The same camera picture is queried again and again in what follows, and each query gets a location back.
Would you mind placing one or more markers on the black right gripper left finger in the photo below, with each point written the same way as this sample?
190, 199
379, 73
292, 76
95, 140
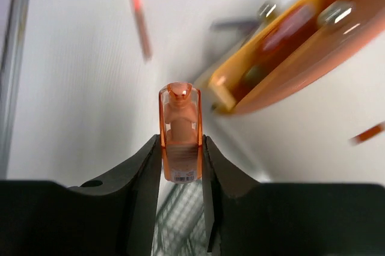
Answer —
112, 214

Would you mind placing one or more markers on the green highlighter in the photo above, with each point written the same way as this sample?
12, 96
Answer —
253, 76

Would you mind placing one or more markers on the pink highlighter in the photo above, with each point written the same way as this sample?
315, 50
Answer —
290, 25

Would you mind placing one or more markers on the red pen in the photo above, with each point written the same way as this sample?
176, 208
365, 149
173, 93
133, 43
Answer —
142, 29

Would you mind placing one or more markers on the orange highlighter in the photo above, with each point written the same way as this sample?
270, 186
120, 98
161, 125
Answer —
180, 123

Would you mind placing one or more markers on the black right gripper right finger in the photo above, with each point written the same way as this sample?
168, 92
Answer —
247, 217

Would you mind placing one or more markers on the cream round drawer box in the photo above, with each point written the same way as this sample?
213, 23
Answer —
339, 29

